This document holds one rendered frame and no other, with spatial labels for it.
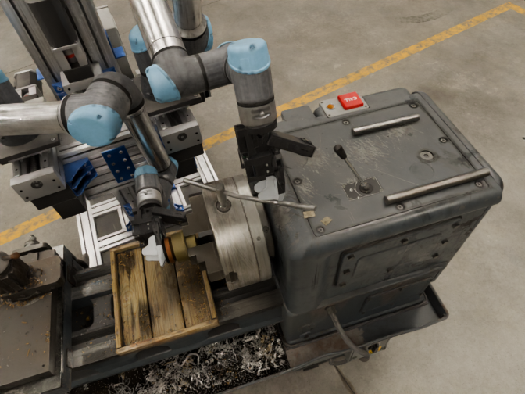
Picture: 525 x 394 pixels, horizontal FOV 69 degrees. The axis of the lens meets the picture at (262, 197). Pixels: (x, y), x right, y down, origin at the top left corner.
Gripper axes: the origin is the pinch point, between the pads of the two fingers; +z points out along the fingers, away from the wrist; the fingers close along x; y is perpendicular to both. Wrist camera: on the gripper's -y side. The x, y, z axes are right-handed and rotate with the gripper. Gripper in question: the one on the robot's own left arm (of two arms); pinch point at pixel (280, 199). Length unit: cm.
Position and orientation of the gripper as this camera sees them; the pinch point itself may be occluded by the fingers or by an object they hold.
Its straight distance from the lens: 88.4
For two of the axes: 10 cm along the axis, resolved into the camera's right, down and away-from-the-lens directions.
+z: 1.5, 8.2, 5.5
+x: 2.5, 5.1, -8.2
